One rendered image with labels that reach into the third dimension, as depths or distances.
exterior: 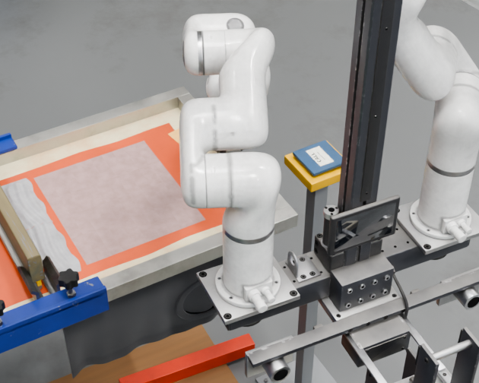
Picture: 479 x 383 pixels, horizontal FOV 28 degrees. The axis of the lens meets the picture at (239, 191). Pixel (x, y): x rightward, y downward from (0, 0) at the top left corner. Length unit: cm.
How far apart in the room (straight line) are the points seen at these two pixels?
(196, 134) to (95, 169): 78
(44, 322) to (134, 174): 52
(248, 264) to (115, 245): 53
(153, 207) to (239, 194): 68
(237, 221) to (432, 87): 43
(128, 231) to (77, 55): 242
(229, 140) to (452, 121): 42
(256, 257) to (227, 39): 41
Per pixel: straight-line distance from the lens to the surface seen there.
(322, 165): 237
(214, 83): 214
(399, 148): 401
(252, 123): 166
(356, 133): 167
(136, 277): 207
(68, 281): 199
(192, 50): 179
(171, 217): 225
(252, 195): 162
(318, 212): 250
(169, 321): 237
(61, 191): 235
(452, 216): 196
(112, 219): 226
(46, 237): 223
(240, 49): 173
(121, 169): 239
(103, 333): 227
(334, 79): 437
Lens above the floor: 250
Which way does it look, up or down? 42 degrees down
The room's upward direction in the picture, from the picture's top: straight up
